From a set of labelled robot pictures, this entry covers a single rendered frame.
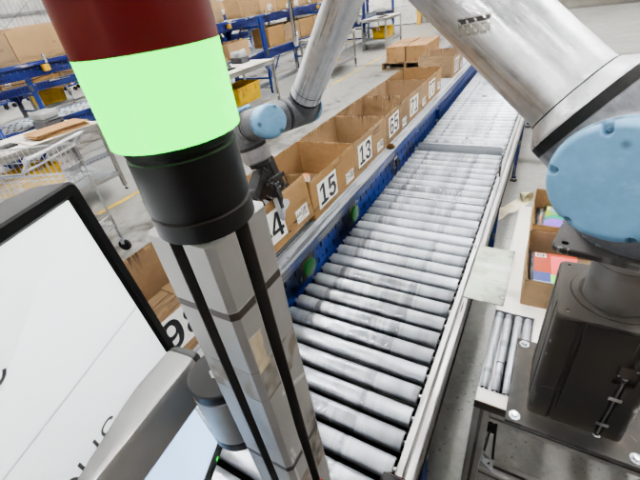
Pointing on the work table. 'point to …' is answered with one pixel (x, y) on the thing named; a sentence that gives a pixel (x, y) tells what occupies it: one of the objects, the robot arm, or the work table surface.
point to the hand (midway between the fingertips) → (279, 218)
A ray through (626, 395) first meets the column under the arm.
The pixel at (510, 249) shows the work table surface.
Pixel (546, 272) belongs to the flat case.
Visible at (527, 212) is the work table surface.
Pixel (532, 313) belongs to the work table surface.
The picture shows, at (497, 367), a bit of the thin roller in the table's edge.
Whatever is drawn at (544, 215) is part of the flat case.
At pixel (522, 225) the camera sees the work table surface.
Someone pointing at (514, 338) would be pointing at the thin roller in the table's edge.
